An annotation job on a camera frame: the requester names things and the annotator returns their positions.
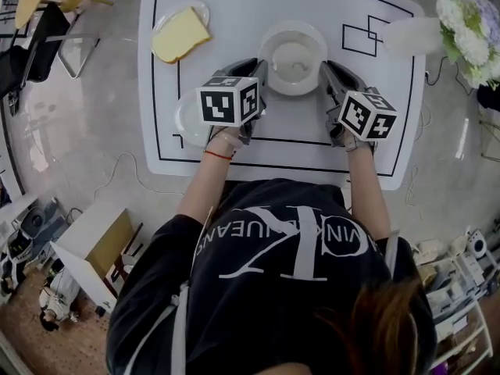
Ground white printed sack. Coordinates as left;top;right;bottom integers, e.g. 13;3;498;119
37;266;82;332

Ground person's black printed shirt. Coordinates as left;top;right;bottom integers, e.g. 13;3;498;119
107;177;438;375

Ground white vase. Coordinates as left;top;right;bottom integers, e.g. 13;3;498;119
380;16;445;58

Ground white floor cable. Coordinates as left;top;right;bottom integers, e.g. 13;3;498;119
92;152;185;197

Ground black handheld device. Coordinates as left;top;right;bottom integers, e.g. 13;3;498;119
6;80;25;117

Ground person's left forearm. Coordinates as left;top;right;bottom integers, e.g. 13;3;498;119
175;127;238;230

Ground person's right forearm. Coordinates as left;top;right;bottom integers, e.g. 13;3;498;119
345;138;392;240

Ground white round camera device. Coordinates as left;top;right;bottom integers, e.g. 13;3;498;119
466;228;489;260

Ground grey shoulder strap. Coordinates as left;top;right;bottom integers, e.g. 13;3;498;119
384;230;404;287
128;281;191;375

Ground grey round fan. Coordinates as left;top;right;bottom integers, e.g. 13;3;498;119
18;205;47;238

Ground yellow bread slice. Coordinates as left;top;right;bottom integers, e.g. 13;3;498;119
151;5;214;65

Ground black office chair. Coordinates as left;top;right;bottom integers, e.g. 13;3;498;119
0;2;102;93

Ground white wooden cabinet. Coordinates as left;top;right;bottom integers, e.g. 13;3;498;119
50;199;136;314

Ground white table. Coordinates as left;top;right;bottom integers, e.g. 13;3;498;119
138;0;427;191

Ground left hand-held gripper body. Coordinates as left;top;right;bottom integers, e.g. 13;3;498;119
195;75;269;146

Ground white artificial flower bouquet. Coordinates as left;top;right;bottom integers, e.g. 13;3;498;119
434;0;500;90

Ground white storage rack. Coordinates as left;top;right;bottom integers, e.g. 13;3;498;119
413;216;500;375

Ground beige chair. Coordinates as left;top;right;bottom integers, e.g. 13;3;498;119
104;223;145;287

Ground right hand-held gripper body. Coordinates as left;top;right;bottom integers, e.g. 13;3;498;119
324;86;398;148

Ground red string bracelet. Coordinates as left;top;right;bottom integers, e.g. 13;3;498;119
202;149;235;162

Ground white plate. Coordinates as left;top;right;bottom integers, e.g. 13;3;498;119
173;91;214;148
257;20;328;93
151;0;212;60
259;26;327;97

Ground grey wristband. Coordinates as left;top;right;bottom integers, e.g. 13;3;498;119
343;134;366;152

